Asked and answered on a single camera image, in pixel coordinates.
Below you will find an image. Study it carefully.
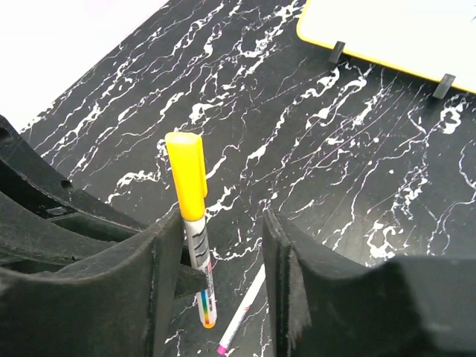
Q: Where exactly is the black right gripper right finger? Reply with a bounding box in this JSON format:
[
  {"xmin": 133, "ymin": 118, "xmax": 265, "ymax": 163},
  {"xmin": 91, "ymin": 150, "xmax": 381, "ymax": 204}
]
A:
[{"xmin": 263, "ymin": 210, "xmax": 475, "ymax": 356}]

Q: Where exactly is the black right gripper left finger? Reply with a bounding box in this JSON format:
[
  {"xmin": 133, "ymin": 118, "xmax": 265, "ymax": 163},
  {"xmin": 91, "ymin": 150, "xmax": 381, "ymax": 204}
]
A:
[{"xmin": 1, "ymin": 211, "xmax": 183, "ymax": 356}]

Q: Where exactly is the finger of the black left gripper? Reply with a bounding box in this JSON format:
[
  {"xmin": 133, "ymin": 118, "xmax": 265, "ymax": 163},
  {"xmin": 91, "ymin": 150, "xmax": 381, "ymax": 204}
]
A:
[
  {"xmin": 1, "ymin": 117, "xmax": 146, "ymax": 238},
  {"xmin": 0, "ymin": 193, "xmax": 208, "ymax": 298}
]

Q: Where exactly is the white pen magenta end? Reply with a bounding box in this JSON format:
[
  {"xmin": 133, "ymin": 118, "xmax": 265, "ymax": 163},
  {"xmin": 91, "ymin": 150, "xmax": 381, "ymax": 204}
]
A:
[{"xmin": 217, "ymin": 264, "xmax": 266, "ymax": 356}]

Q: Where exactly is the yellow pen cap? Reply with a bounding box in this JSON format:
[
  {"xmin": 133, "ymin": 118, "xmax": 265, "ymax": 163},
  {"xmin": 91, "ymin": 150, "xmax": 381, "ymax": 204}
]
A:
[{"xmin": 165, "ymin": 132, "xmax": 208, "ymax": 222}]

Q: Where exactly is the white pen yellow end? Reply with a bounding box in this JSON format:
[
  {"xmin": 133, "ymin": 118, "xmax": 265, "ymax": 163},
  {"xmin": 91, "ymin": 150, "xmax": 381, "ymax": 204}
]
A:
[{"xmin": 184, "ymin": 216, "xmax": 217, "ymax": 329}]

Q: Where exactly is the black whiteboard stand foot right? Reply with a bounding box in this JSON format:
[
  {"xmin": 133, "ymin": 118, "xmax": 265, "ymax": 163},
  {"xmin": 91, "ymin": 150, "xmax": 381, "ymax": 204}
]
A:
[{"xmin": 432, "ymin": 74, "xmax": 456, "ymax": 100}]

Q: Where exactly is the black whiteboard stand foot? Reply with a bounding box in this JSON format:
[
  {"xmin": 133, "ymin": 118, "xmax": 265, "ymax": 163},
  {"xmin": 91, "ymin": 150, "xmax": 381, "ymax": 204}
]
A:
[
  {"xmin": 432, "ymin": 74, "xmax": 456, "ymax": 100},
  {"xmin": 329, "ymin": 41, "xmax": 345, "ymax": 64}
]

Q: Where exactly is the black whiteboard stand foot left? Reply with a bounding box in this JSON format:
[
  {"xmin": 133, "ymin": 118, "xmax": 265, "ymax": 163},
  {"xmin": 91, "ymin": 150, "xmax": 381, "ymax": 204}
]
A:
[{"xmin": 329, "ymin": 41, "xmax": 345, "ymax": 64}]

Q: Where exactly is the whiteboard with yellow frame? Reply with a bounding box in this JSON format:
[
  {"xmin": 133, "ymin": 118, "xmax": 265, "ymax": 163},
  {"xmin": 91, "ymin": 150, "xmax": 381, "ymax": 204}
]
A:
[{"xmin": 297, "ymin": 1, "xmax": 475, "ymax": 92}]

